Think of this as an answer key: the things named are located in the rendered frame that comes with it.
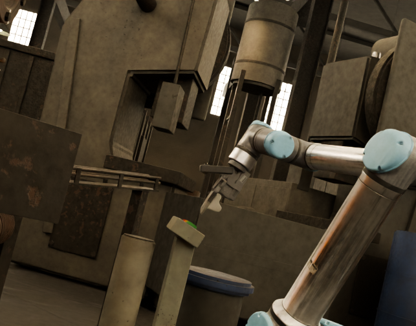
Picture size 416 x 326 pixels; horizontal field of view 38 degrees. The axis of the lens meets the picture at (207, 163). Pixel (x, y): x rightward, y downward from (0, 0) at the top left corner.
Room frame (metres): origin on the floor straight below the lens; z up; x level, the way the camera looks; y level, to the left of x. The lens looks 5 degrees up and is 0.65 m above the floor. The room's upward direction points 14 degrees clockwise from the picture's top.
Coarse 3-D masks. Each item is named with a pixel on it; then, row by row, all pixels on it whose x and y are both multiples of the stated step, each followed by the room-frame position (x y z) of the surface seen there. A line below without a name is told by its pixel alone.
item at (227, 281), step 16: (192, 272) 2.33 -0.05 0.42; (208, 272) 2.42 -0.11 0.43; (192, 288) 2.34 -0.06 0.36; (208, 288) 2.29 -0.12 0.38; (224, 288) 2.28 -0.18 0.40; (240, 288) 2.31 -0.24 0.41; (192, 304) 2.33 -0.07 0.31; (208, 304) 2.31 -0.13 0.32; (224, 304) 2.32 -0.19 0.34; (240, 304) 2.38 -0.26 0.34; (192, 320) 2.32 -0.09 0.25; (208, 320) 2.31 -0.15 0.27; (224, 320) 2.33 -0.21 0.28
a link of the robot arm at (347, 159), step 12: (300, 144) 1.97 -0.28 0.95; (312, 144) 1.96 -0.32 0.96; (300, 156) 1.97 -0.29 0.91; (312, 156) 1.93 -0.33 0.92; (324, 156) 1.87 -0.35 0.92; (336, 156) 1.82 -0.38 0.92; (348, 156) 1.77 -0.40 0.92; (360, 156) 1.73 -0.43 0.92; (312, 168) 1.97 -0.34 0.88; (324, 168) 1.90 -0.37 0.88; (336, 168) 1.83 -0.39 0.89; (348, 168) 1.78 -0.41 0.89; (360, 168) 1.73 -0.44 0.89
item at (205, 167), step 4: (204, 164) 2.05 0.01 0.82; (208, 164) 2.06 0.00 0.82; (200, 168) 2.05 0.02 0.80; (204, 168) 2.04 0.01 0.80; (208, 168) 2.04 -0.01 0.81; (212, 168) 2.04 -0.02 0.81; (216, 168) 2.05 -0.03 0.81; (220, 168) 2.05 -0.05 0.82; (224, 168) 2.05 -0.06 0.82; (228, 168) 2.05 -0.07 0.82; (232, 168) 2.05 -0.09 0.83; (204, 172) 2.05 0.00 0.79; (208, 172) 2.05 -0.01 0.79; (212, 172) 2.05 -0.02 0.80; (216, 172) 2.05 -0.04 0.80; (220, 172) 2.05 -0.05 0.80; (224, 172) 2.05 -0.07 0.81; (228, 172) 2.05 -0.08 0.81; (232, 172) 2.05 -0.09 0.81
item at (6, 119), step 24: (0, 120) 0.80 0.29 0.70; (24, 120) 0.83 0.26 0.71; (0, 144) 0.81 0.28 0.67; (24, 144) 0.83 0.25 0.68; (48, 144) 0.85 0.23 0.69; (72, 144) 0.88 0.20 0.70; (0, 168) 0.82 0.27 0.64; (24, 168) 0.84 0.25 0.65; (48, 168) 0.86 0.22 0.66; (72, 168) 0.89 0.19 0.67; (0, 192) 0.82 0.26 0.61; (24, 192) 0.84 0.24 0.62; (48, 192) 0.87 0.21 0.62; (24, 216) 0.85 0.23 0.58; (48, 216) 0.87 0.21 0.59
